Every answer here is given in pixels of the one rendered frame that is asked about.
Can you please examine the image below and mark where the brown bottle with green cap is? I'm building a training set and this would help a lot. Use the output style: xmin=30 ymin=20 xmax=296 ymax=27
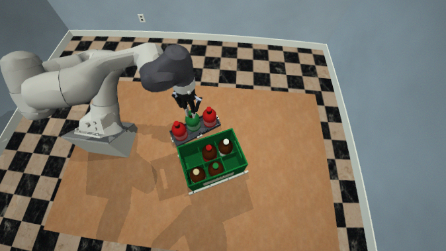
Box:
xmin=208 ymin=161 xmax=224 ymax=177

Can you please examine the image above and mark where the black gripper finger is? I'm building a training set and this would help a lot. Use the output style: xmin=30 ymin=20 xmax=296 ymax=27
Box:
xmin=172 ymin=91 xmax=189 ymax=117
xmin=187 ymin=96 xmax=202 ymax=119

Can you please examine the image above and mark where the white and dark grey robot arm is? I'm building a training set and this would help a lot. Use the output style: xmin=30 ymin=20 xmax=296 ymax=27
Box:
xmin=0 ymin=42 xmax=196 ymax=138

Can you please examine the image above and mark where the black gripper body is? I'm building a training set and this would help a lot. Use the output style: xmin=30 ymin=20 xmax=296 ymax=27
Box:
xmin=176 ymin=89 xmax=197 ymax=101

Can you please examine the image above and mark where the green bottle with light green label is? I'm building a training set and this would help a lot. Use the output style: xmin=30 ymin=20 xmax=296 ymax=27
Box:
xmin=185 ymin=110 xmax=201 ymax=132

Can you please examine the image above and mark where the red bottle with pink label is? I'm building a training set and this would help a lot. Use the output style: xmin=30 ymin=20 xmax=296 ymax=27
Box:
xmin=171 ymin=121 xmax=188 ymax=141
xmin=202 ymin=107 xmax=216 ymax=128

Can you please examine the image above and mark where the brown bottle with red cap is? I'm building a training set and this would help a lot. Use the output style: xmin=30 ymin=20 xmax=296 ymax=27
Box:
xmin=202 ymin=144 xmax=217 ymax=162

